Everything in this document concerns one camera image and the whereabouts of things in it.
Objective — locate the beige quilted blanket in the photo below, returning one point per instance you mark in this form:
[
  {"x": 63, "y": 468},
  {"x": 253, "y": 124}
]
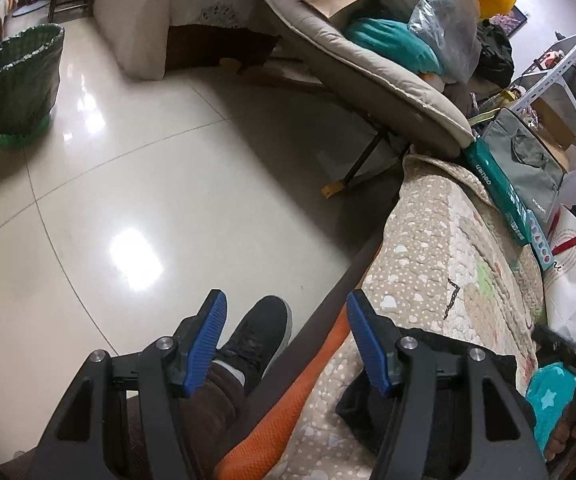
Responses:
[{"x": 443, "y": 270}]

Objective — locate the teal cardboard box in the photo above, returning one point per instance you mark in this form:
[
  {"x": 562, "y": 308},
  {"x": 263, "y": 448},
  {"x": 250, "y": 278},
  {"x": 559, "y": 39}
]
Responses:
[{"x": 508, "y": 202}]

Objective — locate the person's right hand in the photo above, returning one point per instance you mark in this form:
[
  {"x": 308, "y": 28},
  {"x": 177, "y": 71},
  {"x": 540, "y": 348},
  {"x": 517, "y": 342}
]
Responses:
[{"x": 568, "y": 435}]

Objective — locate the grey fabric bag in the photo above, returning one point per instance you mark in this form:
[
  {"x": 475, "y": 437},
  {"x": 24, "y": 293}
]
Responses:
[{"x": 523, "y": 162}]

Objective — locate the person's brown trouser leg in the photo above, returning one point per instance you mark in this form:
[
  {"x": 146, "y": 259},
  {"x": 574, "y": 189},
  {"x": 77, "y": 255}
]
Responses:
[{"x": 207, "y": 410}]

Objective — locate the teal star-print cloth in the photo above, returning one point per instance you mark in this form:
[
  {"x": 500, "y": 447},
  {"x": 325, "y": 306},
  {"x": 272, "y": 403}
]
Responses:
[{"x": 548, "y": 397}]

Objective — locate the beige sofa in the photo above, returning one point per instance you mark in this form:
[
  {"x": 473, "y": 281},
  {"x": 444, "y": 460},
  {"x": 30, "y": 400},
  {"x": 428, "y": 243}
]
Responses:
[{"x": 167, "y": 15}]

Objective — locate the folding lounge chair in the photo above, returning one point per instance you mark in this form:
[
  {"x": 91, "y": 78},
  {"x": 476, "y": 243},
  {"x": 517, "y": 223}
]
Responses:
[{"x": 368, "y": 75}]

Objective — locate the white metal shelf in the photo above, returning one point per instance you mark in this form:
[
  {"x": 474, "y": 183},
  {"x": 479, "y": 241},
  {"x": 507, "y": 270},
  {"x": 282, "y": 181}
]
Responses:
[{"x": 563, "y": 95}]

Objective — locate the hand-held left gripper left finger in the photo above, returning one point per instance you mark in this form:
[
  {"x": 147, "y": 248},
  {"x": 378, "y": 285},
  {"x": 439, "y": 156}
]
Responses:
[{"x": 206, "y": 341}]

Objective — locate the black pants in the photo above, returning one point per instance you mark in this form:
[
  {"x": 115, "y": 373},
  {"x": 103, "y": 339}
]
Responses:
[{"x": 363, "y": 410}]

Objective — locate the person's black shoe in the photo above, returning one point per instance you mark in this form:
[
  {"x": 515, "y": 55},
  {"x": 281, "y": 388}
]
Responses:
[{"x": 260, "y": 332}]

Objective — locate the teal fleece cloth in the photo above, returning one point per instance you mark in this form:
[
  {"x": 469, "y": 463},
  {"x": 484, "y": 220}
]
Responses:
[{"x": 393, "y": 40}]

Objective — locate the clear plastic bag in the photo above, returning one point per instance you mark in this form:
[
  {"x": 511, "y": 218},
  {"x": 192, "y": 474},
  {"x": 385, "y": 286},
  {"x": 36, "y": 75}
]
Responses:
[{"x": 445, "y": 35}]

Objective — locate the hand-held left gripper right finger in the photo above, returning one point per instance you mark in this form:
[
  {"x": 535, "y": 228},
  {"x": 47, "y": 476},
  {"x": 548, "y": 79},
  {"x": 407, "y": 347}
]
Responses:
[{"x": 367, "y": 342}]

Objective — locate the green waste basket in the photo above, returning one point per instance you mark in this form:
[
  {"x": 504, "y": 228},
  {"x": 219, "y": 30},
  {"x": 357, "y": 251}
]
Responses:
[{"x": 17, "y": 85}]

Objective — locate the orange cloth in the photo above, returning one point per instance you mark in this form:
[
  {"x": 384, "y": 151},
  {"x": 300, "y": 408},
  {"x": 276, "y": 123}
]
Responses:
[{"x": 278, "y": 410}]

